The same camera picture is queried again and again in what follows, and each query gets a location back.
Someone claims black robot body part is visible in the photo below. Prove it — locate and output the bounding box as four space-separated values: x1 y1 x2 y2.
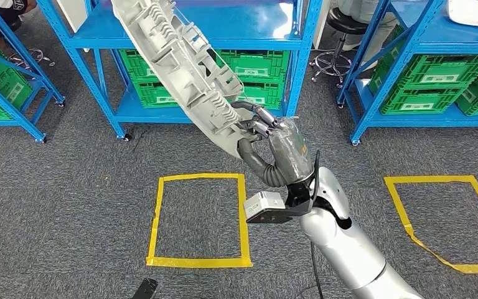
131 277 159 299

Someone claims black round stool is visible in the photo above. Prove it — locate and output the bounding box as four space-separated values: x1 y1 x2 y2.
6 47 56 73
309 7 370 90

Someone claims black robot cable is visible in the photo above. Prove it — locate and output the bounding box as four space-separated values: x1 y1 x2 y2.
294 241 324 299

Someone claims blue metal shelf rack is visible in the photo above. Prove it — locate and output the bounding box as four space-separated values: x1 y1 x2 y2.
0 0 67 145
37 0 324 142
337 0 478 146

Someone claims white plastic mirror cover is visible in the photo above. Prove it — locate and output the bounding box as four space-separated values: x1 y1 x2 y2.
447 0 478 29

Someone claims white desk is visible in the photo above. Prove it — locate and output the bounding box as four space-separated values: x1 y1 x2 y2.
313 0 330 50
55 0 89 52

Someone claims person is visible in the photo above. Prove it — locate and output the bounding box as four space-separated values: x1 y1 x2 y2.
337 0 398 71
0 0 38 50

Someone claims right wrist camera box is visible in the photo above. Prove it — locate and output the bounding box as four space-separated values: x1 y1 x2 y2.
243 191 312 224

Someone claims grey plastic wheel hubcap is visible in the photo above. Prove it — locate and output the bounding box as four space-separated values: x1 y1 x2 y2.
111 0 260 159

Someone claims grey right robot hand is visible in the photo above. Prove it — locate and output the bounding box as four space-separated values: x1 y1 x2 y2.
230 101 314 185

